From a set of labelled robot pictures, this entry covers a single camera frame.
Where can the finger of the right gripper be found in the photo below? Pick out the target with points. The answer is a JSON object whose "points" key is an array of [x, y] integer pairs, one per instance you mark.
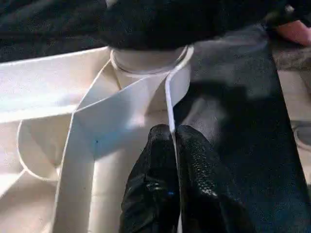
{"points": [[182, 21]]}

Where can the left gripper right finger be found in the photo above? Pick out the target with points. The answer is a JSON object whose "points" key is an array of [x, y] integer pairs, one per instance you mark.
{"points": [[209, 194]]}

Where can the white plastic table leg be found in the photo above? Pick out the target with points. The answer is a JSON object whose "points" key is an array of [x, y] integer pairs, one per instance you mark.
{"points": [[145, 60]]}

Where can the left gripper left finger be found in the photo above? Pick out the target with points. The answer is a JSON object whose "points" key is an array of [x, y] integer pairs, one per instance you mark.
{"points": [[153, 187]]}

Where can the black work mat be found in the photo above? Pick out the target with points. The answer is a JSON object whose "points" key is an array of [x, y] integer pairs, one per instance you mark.
{"points": [[243, 145]]}

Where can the white plastic table top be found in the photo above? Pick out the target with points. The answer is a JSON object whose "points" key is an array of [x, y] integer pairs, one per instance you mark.
{"points": [[48, 80]]}

